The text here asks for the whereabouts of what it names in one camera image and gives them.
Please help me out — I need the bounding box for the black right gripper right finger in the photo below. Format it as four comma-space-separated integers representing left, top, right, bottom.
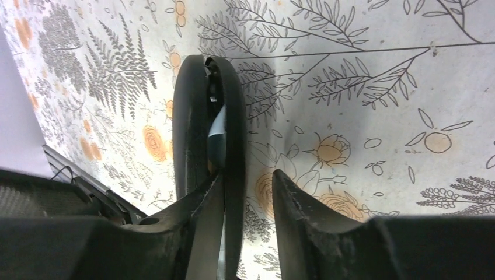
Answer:
272, 169, 494, 279

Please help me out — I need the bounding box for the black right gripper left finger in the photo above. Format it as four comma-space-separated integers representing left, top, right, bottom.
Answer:
1, 174, 224, 279

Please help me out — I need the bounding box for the light blue cleaning cloth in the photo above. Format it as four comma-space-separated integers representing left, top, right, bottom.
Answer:
207, 105, 226, 168

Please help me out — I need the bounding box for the black glasses case tan lining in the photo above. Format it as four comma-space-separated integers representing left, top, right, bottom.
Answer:
173, 55, 247, 279

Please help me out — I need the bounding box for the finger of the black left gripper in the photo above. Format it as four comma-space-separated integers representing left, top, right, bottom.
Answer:
1, 170, 101, 218

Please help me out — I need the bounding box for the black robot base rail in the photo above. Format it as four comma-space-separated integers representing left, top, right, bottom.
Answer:
42, 145, 148, 225

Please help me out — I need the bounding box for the floral patterned table mat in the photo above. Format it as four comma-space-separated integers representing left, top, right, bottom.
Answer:
1, 1, 494, 279

